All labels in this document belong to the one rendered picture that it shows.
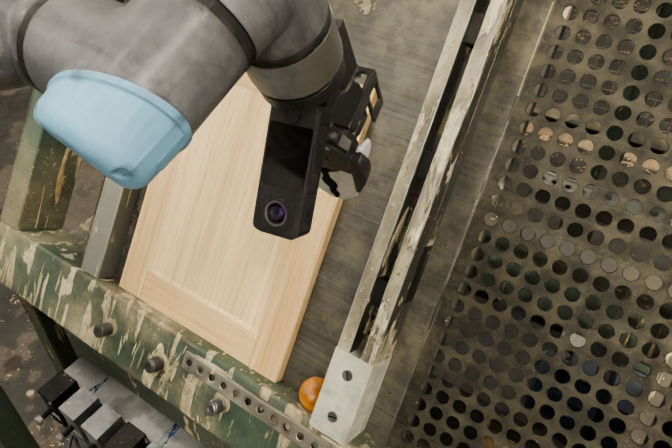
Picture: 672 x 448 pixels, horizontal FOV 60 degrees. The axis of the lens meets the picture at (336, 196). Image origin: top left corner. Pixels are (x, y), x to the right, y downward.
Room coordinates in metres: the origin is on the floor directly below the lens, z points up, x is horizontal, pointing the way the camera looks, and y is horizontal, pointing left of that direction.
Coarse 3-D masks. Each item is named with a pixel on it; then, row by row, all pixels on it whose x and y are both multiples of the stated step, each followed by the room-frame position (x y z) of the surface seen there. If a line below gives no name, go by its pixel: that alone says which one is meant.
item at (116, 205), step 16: (112, 192) 0.83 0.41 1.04; (128, 192) 0.84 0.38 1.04; (112, 208) 0.82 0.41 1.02; (128, 208) 0.83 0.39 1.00; (96, 224) 0.81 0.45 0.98; (112, 224) 0.80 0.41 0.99; (128, 224) 0.82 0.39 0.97; (96, 240) 0.79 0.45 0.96; (112, 240) 0.79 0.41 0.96; (96, 256) 0.77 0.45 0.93; (112, 256) 0.78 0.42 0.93; (96, 272) 0.75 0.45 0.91; (112, 272) 0.77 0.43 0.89
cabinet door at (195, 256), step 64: (256, 128) 0.81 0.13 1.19; (192, 192) 0.79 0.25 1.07; (256, 192) 0.74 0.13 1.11; (320, 192) 0.70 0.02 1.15; (128, 256) 0.77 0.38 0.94; (192, 256) 0.72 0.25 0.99; (256, 256) 0.68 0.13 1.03; (320, 256) 0.64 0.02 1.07; (192, 320) 0.65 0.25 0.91; (256, 320) 0.61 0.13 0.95
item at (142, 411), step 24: (72, 336) 0.70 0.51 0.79; (96, 360) 0.67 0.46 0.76; (48, 384) 0.61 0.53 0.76; (72, 384) 0.61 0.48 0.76; (96, 384) 0.63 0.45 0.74; (120, 384) 0.63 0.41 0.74; (48, 408) 0.59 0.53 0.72; (72, 408) 0.56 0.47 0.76; (96, 408) 0.58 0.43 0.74; (120, 408) 0.58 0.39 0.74; (144, 408) 0.58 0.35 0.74; (168, 408) 0.55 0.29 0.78; (72, 432) 0.56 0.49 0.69; (96, 432) 0.52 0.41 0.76; (120, 432) 0.52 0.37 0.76; (144, 432) 0.53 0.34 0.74; (168, 432) 0.53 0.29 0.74; (192, 432) 0.53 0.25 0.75
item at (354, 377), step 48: (480, 0) 0.74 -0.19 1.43; (480, 48) 0.69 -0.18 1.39; (432, 96) 0.67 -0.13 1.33; (480, 96) 0.68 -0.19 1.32; (432, 144) 0.66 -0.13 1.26; (432, 192) 0.59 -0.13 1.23; (384, 240) 0.57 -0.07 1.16; (432, 240) 0.60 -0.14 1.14; (384, 288) 0.54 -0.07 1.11; (384, 336) 0.49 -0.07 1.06; (336, 384) 0.47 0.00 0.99; (336, 432) 0.42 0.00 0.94
